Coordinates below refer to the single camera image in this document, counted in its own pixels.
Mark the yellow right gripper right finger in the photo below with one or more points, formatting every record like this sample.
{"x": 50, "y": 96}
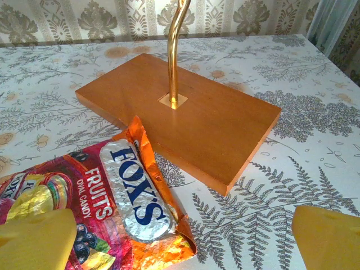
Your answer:
{"x": 329, "y": 242}

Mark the wooden rack base board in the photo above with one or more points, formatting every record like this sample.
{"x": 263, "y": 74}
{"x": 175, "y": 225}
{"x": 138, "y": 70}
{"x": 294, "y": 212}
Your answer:
{"x": 197, "y": 126}

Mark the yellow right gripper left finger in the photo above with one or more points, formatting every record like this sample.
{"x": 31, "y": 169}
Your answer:
{"x": 36, "y": 242}

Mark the Fox's fruit candy bag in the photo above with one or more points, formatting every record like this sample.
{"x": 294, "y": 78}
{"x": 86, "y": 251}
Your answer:
{"x": 112, "y": 197}

